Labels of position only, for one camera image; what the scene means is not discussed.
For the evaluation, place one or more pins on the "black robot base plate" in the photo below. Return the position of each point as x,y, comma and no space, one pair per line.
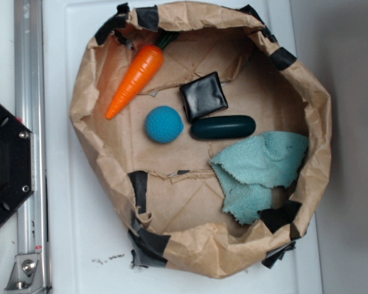
16,183

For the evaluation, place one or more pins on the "blue dimpled ball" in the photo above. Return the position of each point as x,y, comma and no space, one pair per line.
163,124

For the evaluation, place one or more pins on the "dark teal oblong capsule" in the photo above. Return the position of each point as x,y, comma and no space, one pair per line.
223,127

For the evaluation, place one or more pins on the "orange plastic toy carrot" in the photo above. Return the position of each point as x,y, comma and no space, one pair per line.
143,68

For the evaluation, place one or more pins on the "light blue terry cloth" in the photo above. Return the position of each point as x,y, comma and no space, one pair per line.
249,170

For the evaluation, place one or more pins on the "metal corner bracket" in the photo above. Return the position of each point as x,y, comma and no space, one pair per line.
26,275

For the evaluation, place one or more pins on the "brown paper bag bin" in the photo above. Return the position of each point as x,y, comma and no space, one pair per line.
168,196

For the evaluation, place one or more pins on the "aluminium extrusion rail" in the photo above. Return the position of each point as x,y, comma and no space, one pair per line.
32,216

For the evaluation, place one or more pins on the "black square box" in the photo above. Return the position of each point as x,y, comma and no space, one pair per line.
203,96

